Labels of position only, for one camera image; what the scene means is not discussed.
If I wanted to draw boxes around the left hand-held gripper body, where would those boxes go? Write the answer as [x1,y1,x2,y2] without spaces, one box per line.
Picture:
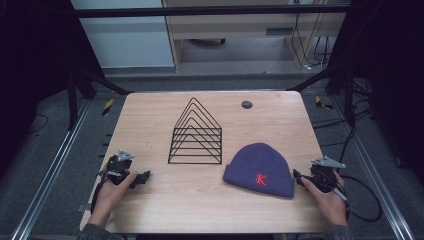
[97,149,136,186]

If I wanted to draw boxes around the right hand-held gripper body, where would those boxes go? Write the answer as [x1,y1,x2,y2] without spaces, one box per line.
[309,156,348,202]

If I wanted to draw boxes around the purple knit beanie hat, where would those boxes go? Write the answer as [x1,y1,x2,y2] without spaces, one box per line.
[222,142,296,199]

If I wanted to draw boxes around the black wire file rack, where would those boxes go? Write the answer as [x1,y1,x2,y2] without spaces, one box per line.
[167,96,223,166]

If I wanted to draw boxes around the person's right hand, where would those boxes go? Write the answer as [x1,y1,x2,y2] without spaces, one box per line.
[300,169,349,228]

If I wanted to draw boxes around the person's left hand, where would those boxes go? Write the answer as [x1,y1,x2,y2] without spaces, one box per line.
[88,171,139,230]

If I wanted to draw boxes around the black yellow hazard tape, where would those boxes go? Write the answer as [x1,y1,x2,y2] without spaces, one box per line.
[314,95,334,111]
[101,98,115,117]

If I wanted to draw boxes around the black metal stand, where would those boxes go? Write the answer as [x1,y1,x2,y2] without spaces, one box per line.
[66,63,134,131]
[286,64,356,128]

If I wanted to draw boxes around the white cabinet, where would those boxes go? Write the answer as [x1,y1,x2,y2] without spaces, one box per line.
[69,0,176,69]

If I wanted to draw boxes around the beige wooden desk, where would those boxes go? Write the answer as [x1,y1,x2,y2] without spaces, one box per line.
[161,0,351,72]

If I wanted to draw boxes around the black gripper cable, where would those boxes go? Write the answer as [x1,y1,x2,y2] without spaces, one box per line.
[339,174,384,223]
[89,173,111,214]

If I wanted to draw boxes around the aluminium floor rail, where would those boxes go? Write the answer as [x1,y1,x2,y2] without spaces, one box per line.
[9,99,93,240]
[329,96,416,240]

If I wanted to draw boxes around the black floor cables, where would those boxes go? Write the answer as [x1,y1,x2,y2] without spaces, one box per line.
[311,79,378,164]

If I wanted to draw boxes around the bundle of hanging cables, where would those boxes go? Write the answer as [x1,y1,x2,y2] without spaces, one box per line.
[290,0,333,71]

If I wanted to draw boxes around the black metal frame bar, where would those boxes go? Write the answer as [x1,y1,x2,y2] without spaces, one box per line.
[71,4,354,19]

